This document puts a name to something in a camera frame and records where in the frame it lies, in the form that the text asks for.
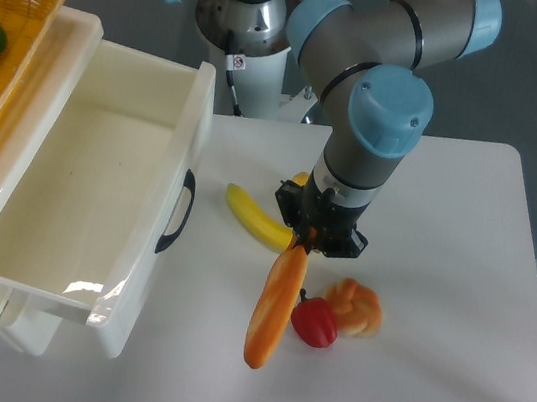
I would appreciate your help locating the white drawer cabinet frame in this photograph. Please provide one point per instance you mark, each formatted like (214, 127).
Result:
(54, 71)

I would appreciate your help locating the open upper white drawer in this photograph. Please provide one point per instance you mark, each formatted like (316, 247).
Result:
(77, 235)

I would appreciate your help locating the black drawer handle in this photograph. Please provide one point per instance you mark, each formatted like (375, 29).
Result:
(182, 211)

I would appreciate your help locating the long orange baguette bread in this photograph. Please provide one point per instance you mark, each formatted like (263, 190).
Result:
(273, 309)

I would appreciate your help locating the round braided bread roll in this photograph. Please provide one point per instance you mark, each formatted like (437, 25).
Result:
(356, 308)

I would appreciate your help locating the small yellow-orange fruit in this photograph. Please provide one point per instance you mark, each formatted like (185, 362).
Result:
(300, 179)

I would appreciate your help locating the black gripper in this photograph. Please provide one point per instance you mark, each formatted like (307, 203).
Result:
(317, 222)

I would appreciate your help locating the red bell pepper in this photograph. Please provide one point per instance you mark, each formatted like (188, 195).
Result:
(314, 321)

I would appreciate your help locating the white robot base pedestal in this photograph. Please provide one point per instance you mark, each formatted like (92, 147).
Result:
(248, 47)

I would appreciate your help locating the yellow banana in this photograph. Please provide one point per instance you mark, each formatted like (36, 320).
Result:
(266, 230)

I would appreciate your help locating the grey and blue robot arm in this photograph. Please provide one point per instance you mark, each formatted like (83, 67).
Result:
(361, 70)

